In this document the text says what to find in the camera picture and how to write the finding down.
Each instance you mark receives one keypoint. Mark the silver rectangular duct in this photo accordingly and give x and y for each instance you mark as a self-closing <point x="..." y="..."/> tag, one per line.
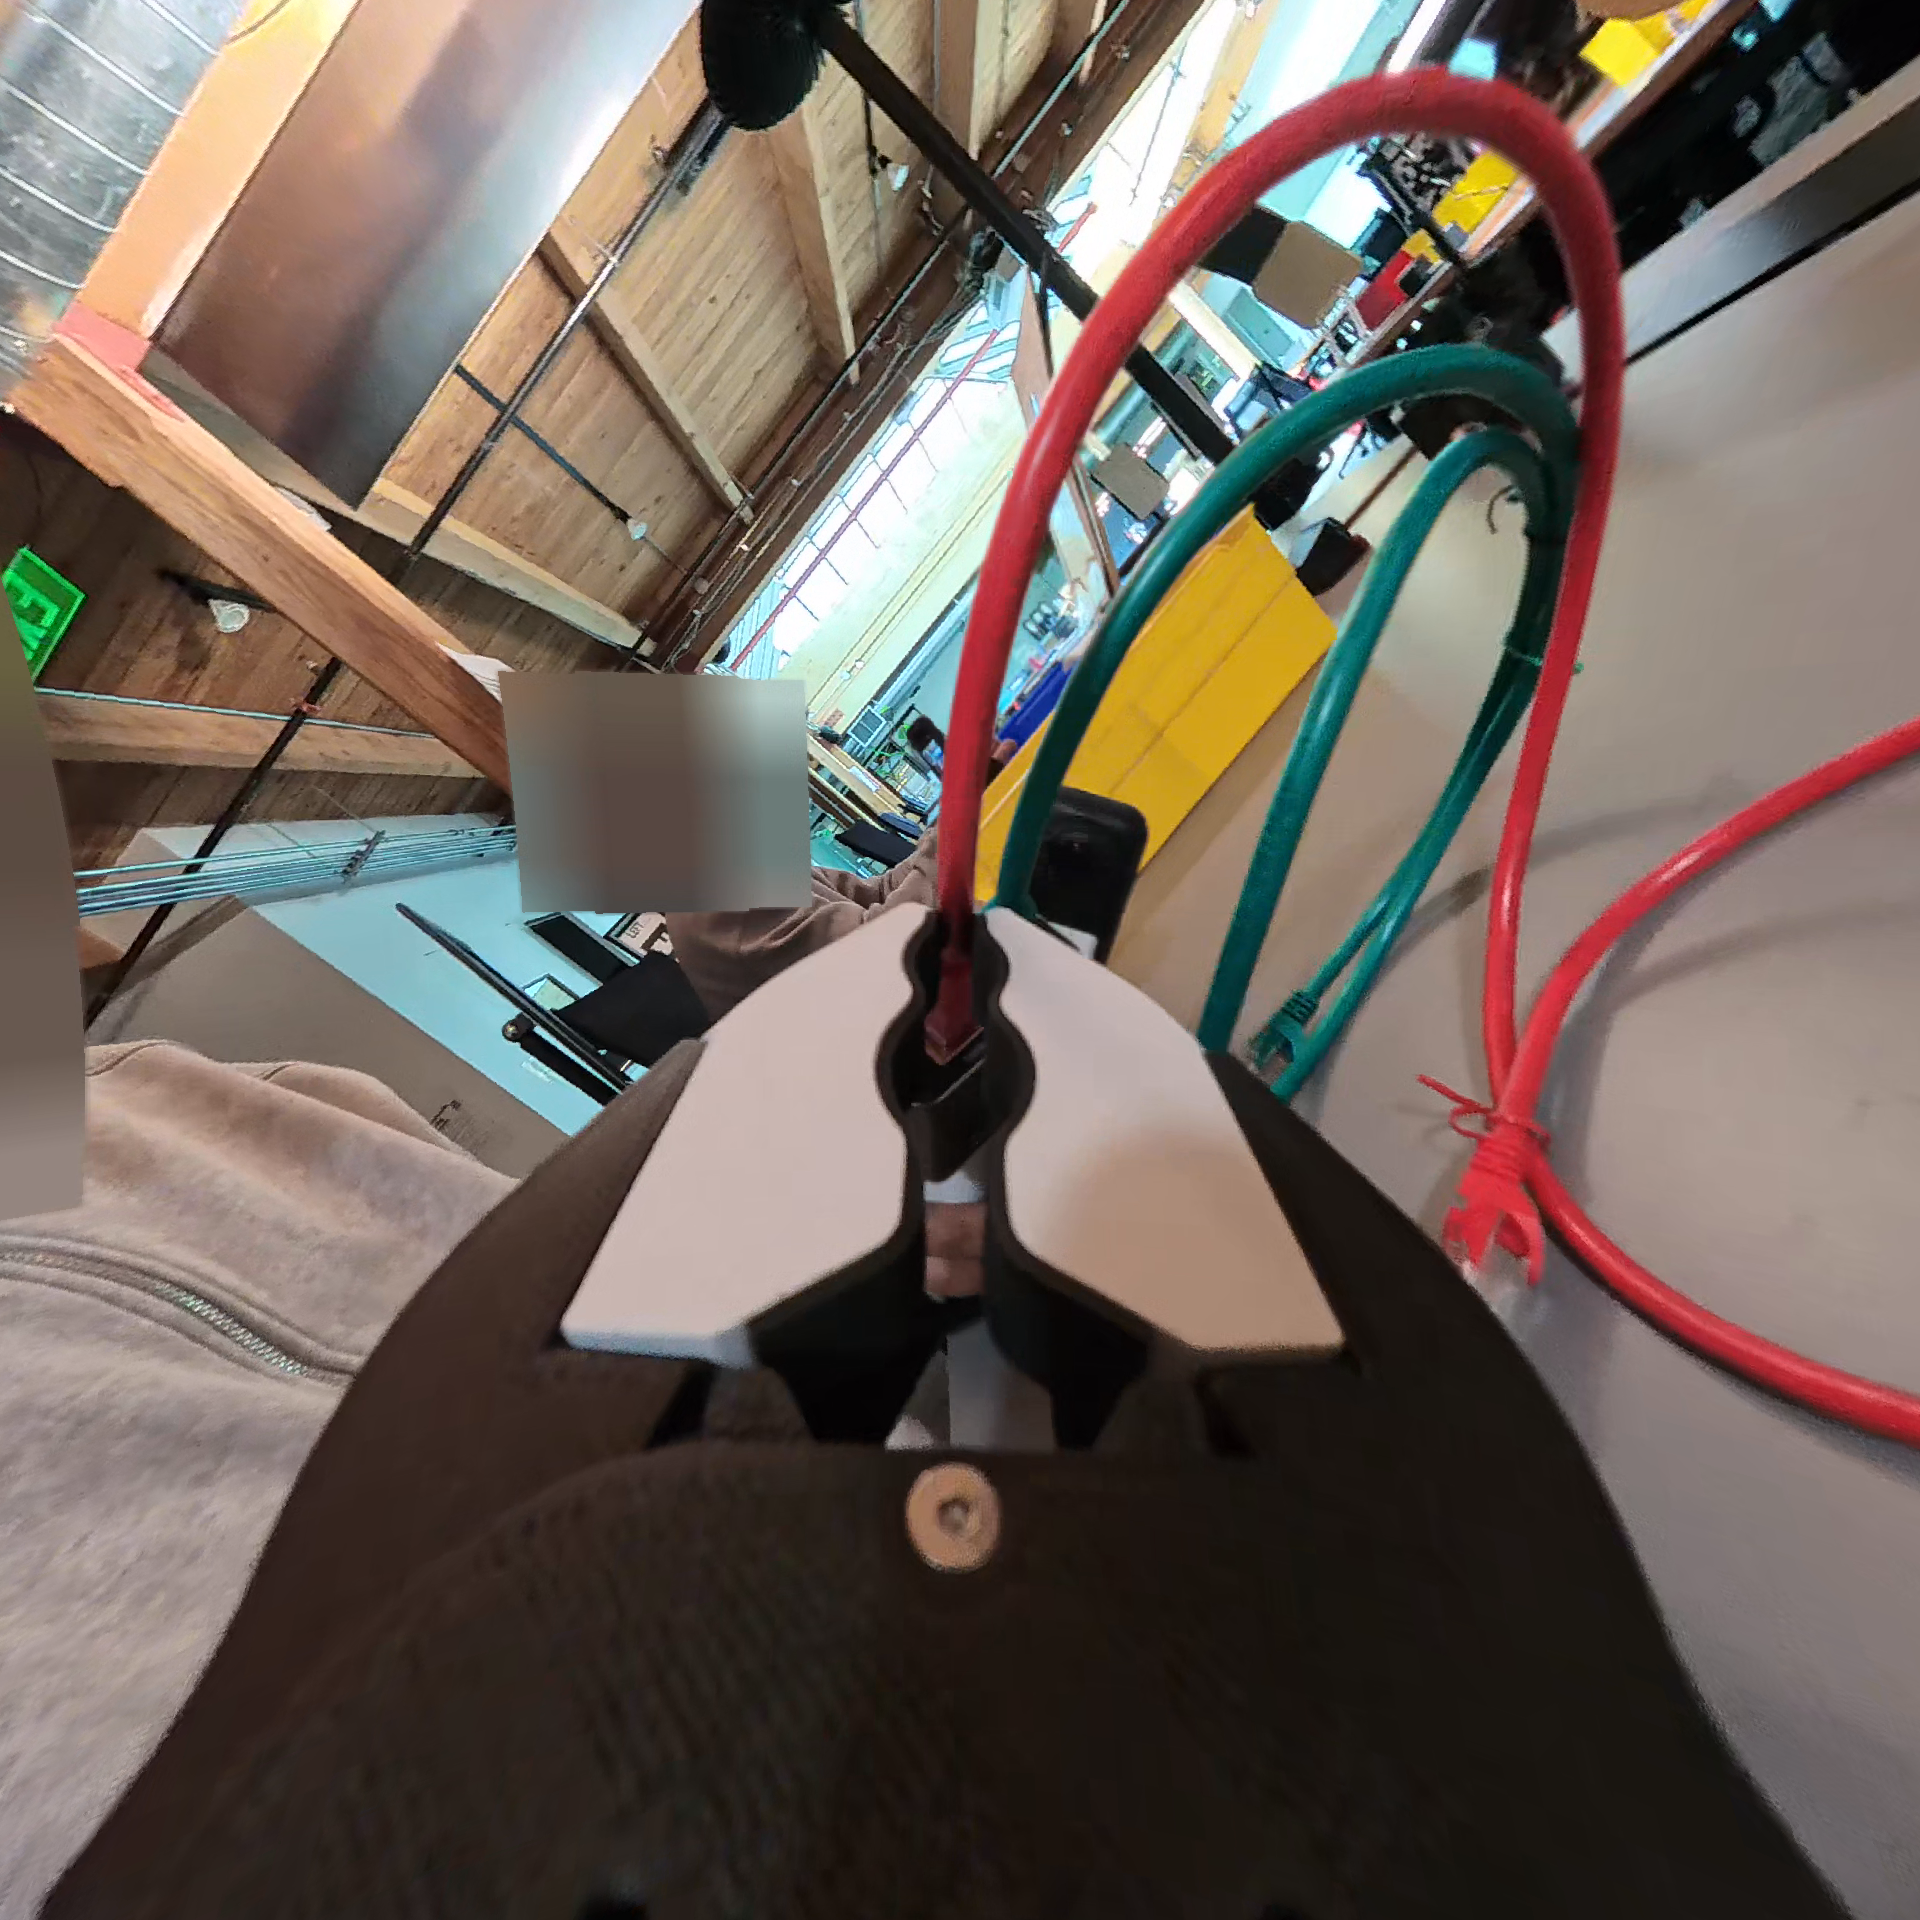
<point x="390" y="225"/>

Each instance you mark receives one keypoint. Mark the silver ceiling duct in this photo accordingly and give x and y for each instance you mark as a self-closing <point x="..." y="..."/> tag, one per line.
<point x="90" y="150"/>

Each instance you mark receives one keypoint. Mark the large yellow plastic bin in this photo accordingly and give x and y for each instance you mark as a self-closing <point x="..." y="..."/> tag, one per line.
<point x="1184" y="676"/>

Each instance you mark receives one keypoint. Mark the wooden beam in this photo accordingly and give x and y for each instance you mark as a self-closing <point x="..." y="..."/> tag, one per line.
<point x="253" y="539"/>

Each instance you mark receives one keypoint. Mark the small red bin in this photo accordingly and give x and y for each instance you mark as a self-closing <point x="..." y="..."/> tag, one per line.
<point x="1394" y="279"/>

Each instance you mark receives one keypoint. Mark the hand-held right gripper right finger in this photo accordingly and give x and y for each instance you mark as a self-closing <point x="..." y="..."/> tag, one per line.
<point x="1172" y="1201"/>

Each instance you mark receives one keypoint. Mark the small black box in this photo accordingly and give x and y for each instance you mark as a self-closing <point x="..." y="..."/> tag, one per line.
<point x="1332" y="556"/>

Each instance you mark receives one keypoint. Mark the black network adapter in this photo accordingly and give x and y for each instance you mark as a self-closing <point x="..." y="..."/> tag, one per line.
<point x="952" y="1126"/>

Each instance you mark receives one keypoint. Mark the small yellow bin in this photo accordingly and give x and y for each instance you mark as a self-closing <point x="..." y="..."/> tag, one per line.
<point x="1635" y="50"/>
<point x="1482" y="194"/>

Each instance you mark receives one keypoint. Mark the black round disc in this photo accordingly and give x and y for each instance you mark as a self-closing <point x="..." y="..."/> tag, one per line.
<point x="758" y="61"/>

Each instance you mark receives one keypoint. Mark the blue plastic bin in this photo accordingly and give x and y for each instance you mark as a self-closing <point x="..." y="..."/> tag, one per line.
<point x="1031" y="708"/>

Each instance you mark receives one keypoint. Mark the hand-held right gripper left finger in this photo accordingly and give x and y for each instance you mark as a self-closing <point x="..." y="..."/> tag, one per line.
<point x="751" y="1184"/>

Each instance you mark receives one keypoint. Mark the black slanted pole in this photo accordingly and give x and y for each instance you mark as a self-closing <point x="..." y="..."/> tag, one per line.
<point x="1021" y="225"/>

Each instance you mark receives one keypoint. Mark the black and wood panel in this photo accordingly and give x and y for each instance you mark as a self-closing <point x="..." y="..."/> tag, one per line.
<point x="1289" y="263"/>

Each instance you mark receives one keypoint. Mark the green exit sign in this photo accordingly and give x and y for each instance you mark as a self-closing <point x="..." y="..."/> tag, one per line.
<point x="38" y="600"/>

